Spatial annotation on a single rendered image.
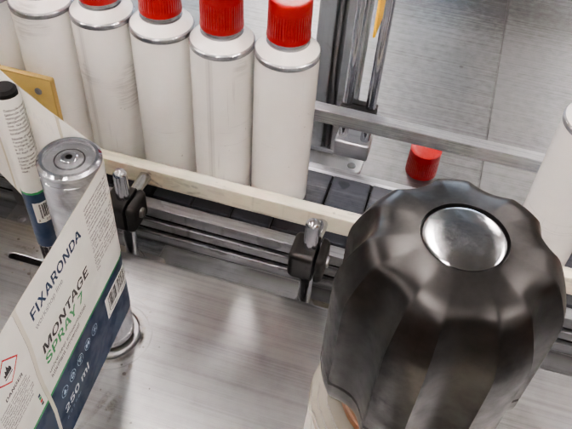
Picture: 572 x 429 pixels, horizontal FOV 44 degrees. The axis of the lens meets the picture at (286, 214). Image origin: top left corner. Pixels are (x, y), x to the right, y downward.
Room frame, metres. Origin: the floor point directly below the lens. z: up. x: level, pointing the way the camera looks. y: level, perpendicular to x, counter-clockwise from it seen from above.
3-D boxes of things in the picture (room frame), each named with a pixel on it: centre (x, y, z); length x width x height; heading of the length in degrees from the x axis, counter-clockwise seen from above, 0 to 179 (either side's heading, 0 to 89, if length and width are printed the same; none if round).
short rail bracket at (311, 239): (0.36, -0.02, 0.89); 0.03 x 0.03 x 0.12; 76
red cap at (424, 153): (0.56, -0.14, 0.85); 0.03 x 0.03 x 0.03
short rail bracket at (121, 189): (0.42, 0.13, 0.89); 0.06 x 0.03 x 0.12; 166
